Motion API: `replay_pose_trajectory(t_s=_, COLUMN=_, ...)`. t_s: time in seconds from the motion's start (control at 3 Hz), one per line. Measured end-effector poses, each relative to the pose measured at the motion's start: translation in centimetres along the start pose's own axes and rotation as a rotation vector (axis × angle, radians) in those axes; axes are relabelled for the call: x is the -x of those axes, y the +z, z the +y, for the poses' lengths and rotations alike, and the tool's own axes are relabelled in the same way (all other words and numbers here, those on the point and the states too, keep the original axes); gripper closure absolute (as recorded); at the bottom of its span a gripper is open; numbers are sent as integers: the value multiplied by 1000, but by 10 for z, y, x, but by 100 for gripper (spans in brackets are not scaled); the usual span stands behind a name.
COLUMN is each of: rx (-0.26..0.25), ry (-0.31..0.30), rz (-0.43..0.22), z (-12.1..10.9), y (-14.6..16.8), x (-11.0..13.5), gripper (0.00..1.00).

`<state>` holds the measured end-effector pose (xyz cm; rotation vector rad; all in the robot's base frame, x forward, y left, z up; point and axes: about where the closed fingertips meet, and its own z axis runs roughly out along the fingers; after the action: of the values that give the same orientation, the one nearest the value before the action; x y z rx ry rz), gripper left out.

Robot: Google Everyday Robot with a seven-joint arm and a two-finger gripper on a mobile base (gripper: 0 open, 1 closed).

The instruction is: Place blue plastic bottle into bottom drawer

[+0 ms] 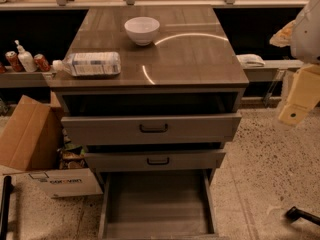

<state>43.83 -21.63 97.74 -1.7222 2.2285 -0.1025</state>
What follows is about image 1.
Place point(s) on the top grey drawer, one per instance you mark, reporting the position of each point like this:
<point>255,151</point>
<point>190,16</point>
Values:
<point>125,130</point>

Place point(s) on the grey low shelf left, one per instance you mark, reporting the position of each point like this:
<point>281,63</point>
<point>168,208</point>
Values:
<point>12,79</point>

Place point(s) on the black handle lower right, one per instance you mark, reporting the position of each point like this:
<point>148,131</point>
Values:
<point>293,214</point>

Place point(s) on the grey low shelf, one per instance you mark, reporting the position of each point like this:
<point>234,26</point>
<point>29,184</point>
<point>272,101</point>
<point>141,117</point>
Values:
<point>269,71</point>
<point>12,79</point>

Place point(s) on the snack bags in box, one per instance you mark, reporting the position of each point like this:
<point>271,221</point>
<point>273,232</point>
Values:
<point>71,156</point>

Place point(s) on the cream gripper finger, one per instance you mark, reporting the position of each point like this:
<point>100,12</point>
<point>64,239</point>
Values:
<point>283,37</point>
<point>303,96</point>

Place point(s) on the red soda can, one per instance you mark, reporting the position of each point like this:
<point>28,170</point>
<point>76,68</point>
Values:
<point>13,60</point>
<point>42,62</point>

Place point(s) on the red soda can right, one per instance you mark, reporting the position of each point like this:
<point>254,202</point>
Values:
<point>42,62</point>

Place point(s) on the grey low shelf right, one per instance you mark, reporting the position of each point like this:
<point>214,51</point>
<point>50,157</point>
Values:
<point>269,71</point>

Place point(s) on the red soda can left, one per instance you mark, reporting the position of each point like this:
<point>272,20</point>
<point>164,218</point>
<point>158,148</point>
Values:
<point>13,60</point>

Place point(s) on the bottom grey drawer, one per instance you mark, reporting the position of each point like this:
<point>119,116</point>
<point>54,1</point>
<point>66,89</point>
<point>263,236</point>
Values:
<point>157,205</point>

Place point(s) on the white printed cardboard box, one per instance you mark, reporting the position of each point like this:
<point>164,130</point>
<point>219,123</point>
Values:
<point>63,183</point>

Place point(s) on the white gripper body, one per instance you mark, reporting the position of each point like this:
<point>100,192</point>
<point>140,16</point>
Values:
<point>307,37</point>

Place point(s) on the folded white cloth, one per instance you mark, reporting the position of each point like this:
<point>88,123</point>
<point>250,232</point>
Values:
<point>250,60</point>

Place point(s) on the black bar left edge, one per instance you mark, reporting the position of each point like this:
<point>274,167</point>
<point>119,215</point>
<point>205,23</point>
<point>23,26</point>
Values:
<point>4,208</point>

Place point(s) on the white pump dispenser bottle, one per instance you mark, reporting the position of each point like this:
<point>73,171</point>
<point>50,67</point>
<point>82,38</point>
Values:
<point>25,58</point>

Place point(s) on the white ceramic bowl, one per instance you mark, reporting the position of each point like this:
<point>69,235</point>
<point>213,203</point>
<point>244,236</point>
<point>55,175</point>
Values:
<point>142,30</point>

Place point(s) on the brown cardboard box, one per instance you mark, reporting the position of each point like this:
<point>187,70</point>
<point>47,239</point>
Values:
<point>31,137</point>

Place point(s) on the clear plastic water bottle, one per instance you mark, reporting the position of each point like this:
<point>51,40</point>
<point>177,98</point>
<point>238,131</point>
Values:
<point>90,64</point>

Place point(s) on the grey drawer cabinet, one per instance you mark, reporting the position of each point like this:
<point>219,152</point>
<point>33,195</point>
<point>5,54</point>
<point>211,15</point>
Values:
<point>189,69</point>

